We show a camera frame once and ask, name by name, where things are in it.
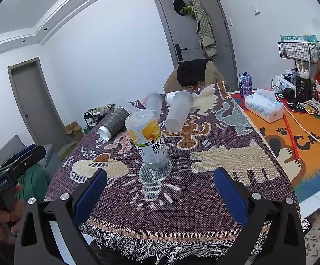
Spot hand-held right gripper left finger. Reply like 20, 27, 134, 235
14, 168, 108, 265

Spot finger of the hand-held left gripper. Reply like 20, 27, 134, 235
12, 144, 37, 159
0, 145, 47, 176

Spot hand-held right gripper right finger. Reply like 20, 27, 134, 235
213, 167, 307, 265

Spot brown patterned cup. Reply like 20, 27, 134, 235
98, 106, 131, 141

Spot clear plastic cup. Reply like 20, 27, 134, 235
114, 99, 138, 115

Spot tall frosted plastic cup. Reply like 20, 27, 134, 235
165, 91, 194, 134

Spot short frosted plastic cup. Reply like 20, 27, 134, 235
146, 92, 164, 117

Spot white cup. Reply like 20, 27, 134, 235
165, 91, 199, 113

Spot person's left hand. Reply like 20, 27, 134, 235
0, 184, 26, 245

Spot grey sofa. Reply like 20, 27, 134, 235
0, 135, 63, 184

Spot green cloth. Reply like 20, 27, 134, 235
15, 164, 52, 203

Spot printed woven blanket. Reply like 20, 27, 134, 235
45, 82, 309, 265

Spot cardboard boxes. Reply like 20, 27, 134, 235
64, 122, 84, 141

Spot plain grey door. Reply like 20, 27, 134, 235
8, 57, 70, 144

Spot black shoe rack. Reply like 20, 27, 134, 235
83, 103, 117, 134

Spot vitamin drink bottle yellow label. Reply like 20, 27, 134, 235
125, 109, 170, 169

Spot red ribbon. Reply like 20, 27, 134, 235
283, 110, 302, 164

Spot orange cat mat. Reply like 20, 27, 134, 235
229, 91, 320, 203

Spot white tissue pack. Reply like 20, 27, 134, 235
244, 88, 285, 123

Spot purple drink can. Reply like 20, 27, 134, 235
238, 72, 253, 98

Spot snack packet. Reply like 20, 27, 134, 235
299, 99, 320, 115

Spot white power strip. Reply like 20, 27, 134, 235
273, 75, 297, 91

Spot black cutlery holder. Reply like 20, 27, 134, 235
295, 76, 313, 103

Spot white plastic cutlery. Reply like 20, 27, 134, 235
296, 61, 311, 79

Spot plaid scarf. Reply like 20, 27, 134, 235
188, 0, 217, 58

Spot teal and white packet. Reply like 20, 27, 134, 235
280, 34, 318, 58

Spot grey door with lock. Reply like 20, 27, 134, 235
152, 0, 239, 89

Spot green plush toy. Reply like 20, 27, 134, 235
181, 2, 197, 20

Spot black hat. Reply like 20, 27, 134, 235
173, 0, 187, 15

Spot white cable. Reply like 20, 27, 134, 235
275, 93, 320, 153

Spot black door lock handle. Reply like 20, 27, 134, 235
175, 44, 188, 61

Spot black wire wall basket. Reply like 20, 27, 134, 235
278, 41, 320, 62

